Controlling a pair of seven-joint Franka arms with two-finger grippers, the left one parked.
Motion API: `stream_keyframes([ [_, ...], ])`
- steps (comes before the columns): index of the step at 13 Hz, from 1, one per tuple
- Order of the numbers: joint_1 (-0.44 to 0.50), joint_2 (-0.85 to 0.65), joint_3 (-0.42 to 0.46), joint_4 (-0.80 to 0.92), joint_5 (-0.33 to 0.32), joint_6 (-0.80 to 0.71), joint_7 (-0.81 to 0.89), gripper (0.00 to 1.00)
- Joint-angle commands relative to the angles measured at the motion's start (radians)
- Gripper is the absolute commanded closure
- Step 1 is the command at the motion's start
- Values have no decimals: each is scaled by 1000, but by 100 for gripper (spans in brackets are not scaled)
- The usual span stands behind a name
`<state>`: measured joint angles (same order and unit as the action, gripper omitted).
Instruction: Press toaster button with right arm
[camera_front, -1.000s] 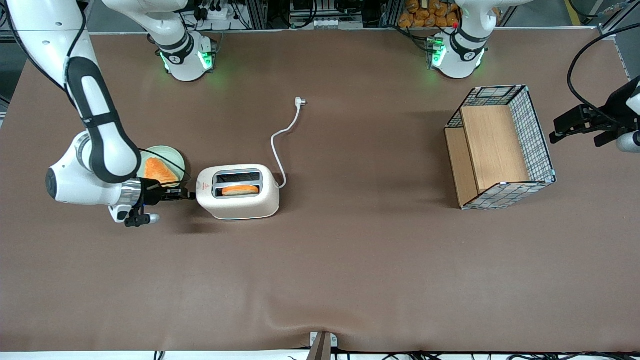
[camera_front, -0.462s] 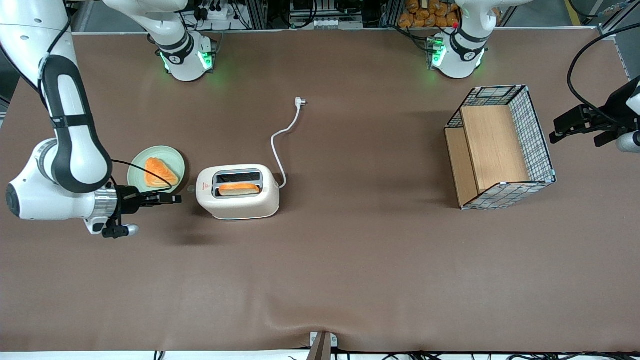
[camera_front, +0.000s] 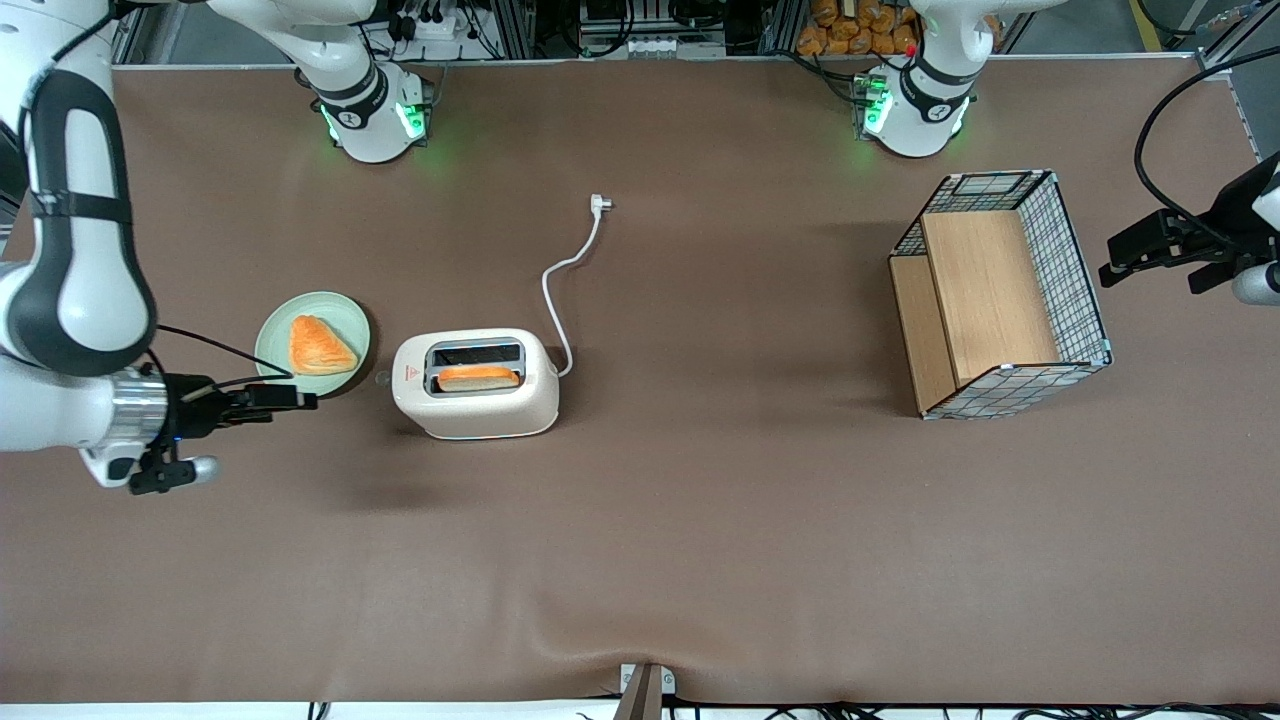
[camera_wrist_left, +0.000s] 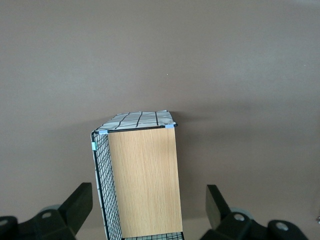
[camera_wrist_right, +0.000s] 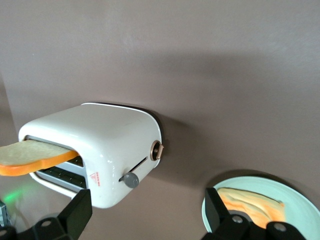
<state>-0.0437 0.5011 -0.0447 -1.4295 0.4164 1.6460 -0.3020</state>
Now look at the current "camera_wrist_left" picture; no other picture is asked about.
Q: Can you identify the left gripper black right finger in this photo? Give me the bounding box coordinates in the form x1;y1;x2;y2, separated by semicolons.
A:
199;184;310;240

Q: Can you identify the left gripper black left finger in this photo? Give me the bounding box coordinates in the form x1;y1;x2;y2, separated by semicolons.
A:
0;182;94;240

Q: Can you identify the light wooden shelf insert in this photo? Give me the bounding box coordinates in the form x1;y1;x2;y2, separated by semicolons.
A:
108;126;184;238

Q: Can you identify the brown table cover mat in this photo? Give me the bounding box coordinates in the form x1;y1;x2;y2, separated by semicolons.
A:
0;0;320;240

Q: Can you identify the black wire basket checked liner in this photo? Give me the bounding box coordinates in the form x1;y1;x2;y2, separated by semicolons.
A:
89;109;185;240

